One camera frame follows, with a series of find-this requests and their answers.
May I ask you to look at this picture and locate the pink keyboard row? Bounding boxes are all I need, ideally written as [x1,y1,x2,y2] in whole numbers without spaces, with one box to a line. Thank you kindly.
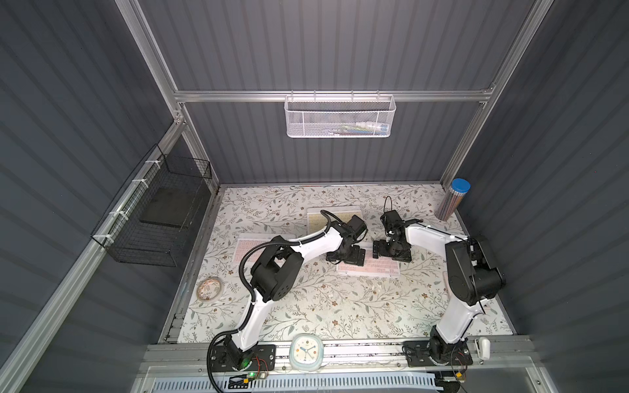
[336,242,401,279]
[232,235,272,268]

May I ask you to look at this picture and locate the yellow keyboard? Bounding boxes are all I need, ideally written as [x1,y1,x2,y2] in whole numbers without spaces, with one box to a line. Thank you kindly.
[306,208,365,237]

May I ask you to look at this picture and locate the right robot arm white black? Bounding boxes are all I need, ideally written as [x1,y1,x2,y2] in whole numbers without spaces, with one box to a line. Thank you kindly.
[373,210,505,351]

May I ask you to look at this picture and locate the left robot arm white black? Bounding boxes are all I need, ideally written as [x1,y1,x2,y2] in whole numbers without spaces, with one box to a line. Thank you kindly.
[225,210,368,353]

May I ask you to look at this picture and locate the blue lid pencil tube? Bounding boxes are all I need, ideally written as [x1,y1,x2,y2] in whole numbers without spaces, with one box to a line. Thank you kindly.
[435,178,471,221]

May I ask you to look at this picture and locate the pens in white basket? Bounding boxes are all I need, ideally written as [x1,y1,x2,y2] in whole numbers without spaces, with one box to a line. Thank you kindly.
[328,122,390,138]

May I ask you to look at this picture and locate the mint analog clock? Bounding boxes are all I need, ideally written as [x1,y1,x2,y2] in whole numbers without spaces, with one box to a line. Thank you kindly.
[289,334,324,372]

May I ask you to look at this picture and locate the tape roll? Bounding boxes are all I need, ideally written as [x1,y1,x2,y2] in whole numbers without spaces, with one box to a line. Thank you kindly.
[196,277,224,302]

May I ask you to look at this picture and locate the black pad in basket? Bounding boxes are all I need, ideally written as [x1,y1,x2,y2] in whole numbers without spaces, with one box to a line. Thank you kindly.
[139,188,195,228]

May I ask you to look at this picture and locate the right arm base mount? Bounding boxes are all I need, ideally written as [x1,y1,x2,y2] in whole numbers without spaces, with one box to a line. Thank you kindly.
[401,339,473,368]

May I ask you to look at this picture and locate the white wire mesh basket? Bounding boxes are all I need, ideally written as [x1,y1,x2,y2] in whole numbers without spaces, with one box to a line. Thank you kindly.
[283,94,396,139]

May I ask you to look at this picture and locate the black corrugated cable hose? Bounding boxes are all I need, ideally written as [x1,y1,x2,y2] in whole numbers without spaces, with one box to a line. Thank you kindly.
[205,210,345,393]

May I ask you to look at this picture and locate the small white device on rail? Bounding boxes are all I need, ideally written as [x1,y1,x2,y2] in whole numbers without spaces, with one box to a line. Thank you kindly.
[476,337,491,361]

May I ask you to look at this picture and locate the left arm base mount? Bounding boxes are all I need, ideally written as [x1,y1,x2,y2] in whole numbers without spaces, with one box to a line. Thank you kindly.
[206,344,277,373]

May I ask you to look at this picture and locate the black wire basket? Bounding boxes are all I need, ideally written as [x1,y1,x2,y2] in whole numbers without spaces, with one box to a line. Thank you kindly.
[92,147,214,268]

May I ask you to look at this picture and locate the white ventilated cable duct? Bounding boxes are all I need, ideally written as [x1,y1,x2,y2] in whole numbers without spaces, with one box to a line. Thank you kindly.
[146,372,443,393]

